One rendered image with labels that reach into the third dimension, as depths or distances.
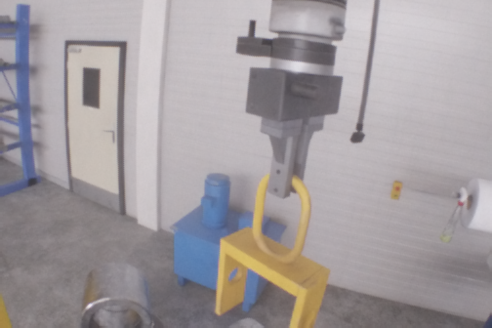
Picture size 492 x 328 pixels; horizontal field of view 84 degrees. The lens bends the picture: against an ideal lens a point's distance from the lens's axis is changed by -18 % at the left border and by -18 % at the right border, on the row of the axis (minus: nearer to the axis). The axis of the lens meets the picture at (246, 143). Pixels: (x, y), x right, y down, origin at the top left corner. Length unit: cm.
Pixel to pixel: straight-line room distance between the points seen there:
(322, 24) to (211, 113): 287
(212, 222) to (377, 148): 152
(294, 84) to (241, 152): 280
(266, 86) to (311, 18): 9
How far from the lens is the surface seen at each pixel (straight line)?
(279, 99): 33
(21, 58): 495
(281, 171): 39
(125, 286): 71
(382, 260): 325
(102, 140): 418
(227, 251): 49
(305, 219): 41
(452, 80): 282
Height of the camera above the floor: 211
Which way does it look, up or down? 16 degrees down
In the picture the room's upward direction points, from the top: 6 degrees clockwise
